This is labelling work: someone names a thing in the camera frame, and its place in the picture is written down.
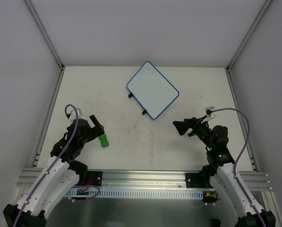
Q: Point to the white slotted cable duct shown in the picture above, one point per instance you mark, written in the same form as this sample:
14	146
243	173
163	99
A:
135	194

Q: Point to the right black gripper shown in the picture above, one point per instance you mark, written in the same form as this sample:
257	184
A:
193	126

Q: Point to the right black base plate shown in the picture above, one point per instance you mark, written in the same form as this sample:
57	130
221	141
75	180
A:
197	180

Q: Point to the left aluminium frame post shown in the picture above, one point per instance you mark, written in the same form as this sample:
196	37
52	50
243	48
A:
32	10

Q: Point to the aluminium frame post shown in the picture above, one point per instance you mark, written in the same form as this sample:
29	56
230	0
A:
266	5
32	10

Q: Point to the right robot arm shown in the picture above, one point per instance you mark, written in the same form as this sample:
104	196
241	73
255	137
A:
221	174

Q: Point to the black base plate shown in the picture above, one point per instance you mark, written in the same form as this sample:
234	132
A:
197	180
94	178

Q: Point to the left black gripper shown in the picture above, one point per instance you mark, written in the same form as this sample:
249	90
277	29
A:
95	129

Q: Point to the right aluminium frame post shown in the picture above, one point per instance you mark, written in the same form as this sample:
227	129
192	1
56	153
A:
266	5

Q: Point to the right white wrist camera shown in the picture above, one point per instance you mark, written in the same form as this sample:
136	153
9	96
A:
209	114

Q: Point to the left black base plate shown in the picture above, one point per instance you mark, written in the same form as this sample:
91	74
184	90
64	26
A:
94	178

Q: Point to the blue framed whiteboard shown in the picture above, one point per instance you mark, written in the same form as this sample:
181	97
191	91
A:
152	90

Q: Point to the black object on floor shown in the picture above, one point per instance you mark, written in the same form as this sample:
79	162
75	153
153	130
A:
215	222

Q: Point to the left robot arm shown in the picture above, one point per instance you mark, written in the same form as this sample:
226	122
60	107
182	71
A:
61	173

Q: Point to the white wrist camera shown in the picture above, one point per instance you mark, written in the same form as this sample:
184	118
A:
72	115
209	114

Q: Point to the green whiteboard eraser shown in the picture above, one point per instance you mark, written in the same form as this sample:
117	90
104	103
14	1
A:
104	141

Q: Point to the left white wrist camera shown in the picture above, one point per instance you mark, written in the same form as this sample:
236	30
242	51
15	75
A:
72	115

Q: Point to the aluminium mounting rail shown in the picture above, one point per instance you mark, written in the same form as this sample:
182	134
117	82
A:
171	180

